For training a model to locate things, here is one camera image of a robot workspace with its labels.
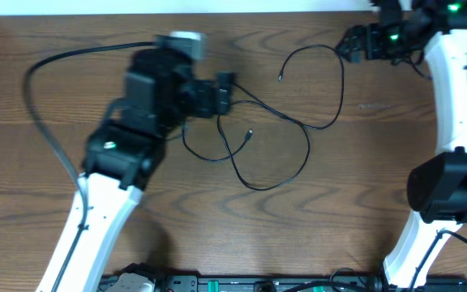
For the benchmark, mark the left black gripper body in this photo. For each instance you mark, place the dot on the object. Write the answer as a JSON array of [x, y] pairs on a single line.
[[207, 96]]

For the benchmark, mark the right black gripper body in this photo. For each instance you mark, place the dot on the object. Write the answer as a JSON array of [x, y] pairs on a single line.
[[389, 43]]

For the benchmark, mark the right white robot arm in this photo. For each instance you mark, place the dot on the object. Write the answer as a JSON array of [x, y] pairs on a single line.
[[437, 189]]

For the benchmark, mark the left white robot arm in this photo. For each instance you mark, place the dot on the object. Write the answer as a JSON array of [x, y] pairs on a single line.
[[121, 155]]

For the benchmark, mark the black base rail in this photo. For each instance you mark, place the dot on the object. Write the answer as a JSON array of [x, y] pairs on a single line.
[[141, 277]]

